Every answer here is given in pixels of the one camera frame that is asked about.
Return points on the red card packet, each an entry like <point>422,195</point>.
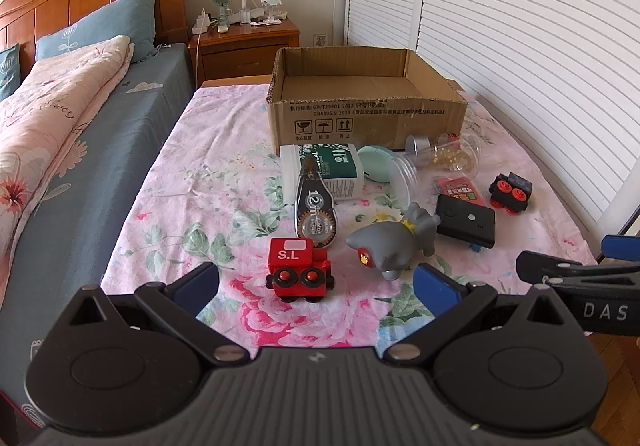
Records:
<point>457,188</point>

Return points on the small clear bottle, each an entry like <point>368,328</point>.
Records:
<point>244,13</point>

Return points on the wooden nightstand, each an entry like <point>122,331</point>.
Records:
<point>240,51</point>

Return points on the white desktop device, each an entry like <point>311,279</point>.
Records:
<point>271,6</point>

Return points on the black power bank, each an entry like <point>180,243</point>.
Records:
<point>465,221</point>

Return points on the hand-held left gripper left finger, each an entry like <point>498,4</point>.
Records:
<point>197,283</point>

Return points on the pink floral quilt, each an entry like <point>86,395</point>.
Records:
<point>45,116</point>

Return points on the bed with blue sheet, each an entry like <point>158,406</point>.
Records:
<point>115,136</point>

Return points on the wide white louvered door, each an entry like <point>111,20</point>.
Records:
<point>540,51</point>

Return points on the red toy train car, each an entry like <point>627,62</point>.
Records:
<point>295,258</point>

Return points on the brown cardboard box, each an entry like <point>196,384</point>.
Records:
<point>365,113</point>

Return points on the mint green oval case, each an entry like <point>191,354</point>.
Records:
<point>375,165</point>

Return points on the grey correction tape dispenser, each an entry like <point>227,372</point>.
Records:
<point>315,211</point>

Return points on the large blue pillow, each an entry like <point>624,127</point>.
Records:
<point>110,21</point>

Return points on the dark blue toy train car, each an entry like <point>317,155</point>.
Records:
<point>510,191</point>

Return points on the white bottle with green label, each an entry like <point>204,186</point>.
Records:
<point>340,171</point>

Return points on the white power strip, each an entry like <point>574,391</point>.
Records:
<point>201,21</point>

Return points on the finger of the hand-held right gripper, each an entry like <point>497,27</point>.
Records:
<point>620,245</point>
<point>550,266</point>

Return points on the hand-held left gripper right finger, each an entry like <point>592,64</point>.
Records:
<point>435,286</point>

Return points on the clear jar with silver lid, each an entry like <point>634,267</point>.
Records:
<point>450,153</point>

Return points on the white wall socket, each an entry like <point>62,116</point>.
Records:
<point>320,39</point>

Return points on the empty clear plastic jar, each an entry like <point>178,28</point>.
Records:
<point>412,183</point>

